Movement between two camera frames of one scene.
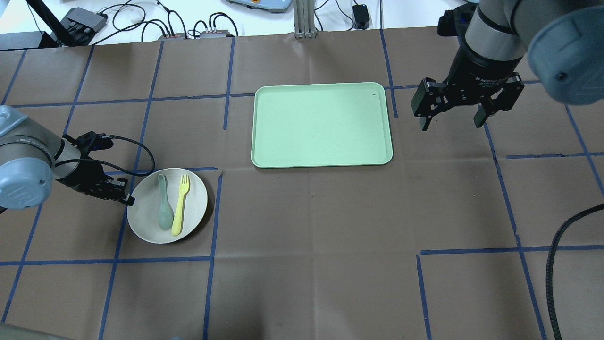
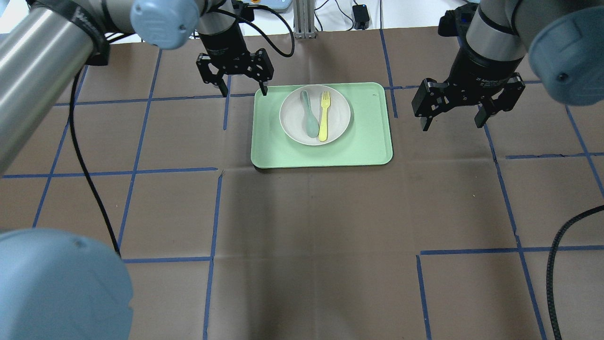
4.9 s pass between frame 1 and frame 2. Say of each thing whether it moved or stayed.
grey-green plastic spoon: moved
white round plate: moved
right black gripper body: stayed
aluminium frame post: stayed
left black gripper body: moved
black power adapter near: stayed
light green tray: stayed
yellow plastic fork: moved
